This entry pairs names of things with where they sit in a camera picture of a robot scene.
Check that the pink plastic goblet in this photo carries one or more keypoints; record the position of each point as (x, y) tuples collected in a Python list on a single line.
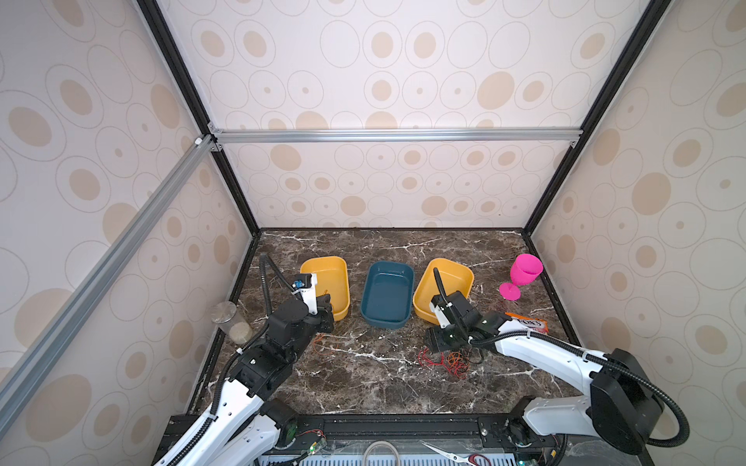
[(525, 270)]

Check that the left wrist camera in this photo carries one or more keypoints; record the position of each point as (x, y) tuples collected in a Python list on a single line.
[(304, 288)]

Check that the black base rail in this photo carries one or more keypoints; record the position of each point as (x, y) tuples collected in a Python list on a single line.
[(487, 431)]

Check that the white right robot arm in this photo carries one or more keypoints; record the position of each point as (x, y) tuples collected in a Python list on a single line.
[(616, 402)]

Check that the clear jar with powder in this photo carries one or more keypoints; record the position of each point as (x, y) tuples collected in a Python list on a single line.
[(226, 317)]

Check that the scissors with red handle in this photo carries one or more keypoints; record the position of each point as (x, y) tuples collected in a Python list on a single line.
[(465, 459)]

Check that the right yellow plastic bin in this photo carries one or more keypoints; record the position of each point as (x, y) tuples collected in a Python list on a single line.
[(455, 277)]

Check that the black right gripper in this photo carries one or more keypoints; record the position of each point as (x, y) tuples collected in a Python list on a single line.
[(433, 341)]

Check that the yellow plastic bin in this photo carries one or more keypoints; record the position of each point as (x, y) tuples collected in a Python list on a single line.
[(455, 277), (332, 274)]

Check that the orange candy bag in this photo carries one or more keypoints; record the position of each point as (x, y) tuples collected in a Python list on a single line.
[(536, 324)]

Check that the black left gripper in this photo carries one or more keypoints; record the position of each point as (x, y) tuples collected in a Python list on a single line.
[(323, 310)]

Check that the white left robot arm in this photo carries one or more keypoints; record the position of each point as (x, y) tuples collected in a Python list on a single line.
[(244, 422)]

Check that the diagonal aluminium bar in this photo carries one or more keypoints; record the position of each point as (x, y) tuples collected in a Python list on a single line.
[(33, 368)]

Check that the left yellow plastic bin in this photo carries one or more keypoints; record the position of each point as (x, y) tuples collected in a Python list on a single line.
[(332, 274)]

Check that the horizontal aluminium bar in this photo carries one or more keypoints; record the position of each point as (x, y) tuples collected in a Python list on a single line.
[(413, 135)]

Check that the teal plastic bin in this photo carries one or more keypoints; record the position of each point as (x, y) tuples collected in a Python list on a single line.
[(387, 295)]

